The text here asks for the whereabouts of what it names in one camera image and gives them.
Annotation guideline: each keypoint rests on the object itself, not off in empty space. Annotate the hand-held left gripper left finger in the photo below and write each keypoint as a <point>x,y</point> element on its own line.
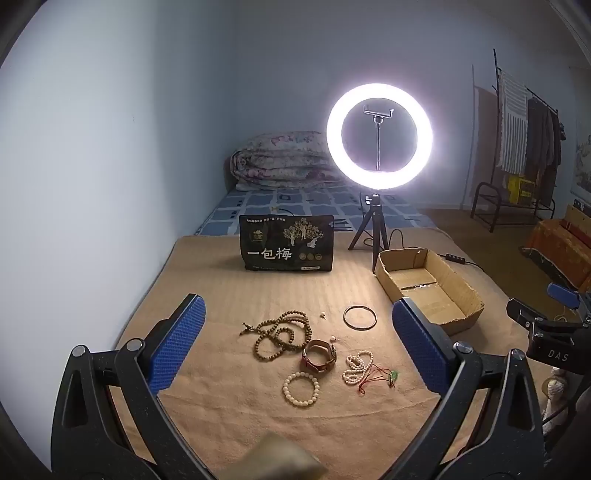
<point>180,341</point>

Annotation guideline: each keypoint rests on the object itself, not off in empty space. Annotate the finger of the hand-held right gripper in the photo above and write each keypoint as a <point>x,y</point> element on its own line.
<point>519,314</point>
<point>562,294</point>

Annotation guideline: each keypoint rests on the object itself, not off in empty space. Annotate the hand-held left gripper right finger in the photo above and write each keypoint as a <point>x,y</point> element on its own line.
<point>415,341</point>

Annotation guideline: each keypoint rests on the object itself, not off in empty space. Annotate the cardboard box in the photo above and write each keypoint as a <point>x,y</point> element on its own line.
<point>457,295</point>

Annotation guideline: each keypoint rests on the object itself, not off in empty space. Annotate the thin metal bangle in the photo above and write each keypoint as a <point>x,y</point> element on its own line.
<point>346,323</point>

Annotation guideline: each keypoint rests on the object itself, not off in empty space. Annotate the brown leather wristwatch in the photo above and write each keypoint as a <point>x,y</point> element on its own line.
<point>318,347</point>

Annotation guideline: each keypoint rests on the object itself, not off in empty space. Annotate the orange cloth covered furniture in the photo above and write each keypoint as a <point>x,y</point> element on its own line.
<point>558,244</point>

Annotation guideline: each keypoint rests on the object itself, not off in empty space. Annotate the white fuzzy cloth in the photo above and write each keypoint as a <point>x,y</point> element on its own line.
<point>554,406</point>

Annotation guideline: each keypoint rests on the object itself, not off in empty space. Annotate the black inline remote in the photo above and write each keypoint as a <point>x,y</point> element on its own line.
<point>455,258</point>

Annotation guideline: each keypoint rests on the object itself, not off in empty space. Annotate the yellow box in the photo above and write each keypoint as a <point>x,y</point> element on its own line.
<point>521,188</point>

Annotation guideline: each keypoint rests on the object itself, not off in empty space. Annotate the black metal shoe rack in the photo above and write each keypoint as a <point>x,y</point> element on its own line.
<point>485,194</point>

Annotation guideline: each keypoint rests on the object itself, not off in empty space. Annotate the black mini tripod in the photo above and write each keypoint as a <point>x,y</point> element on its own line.
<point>371,217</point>

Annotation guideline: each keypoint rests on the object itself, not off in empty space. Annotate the black snack bag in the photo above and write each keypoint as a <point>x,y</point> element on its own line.
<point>286,244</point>

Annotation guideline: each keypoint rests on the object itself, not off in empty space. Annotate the blurred beige object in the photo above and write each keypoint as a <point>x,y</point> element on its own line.
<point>281,459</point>

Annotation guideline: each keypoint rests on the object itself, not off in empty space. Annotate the dark hanging clothes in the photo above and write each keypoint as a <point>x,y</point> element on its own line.
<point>542,138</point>

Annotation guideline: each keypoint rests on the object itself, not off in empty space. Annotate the blue checked bed sheet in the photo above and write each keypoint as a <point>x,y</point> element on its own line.
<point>258,203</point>

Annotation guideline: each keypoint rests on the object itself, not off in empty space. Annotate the striped hanging towel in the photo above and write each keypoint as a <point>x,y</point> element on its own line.
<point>512,124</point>

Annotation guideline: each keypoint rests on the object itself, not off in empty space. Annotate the folded floral quilt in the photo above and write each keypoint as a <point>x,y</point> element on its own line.
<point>277,161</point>

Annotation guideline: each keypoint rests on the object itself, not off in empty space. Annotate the black clothes rack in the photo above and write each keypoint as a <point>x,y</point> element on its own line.
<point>495,92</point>

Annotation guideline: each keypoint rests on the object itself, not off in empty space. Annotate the phone holder on gooseneck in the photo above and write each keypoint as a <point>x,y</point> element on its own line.
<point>379,113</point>

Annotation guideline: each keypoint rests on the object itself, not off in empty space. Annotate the framed wall picture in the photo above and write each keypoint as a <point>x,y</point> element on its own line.
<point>584,166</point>

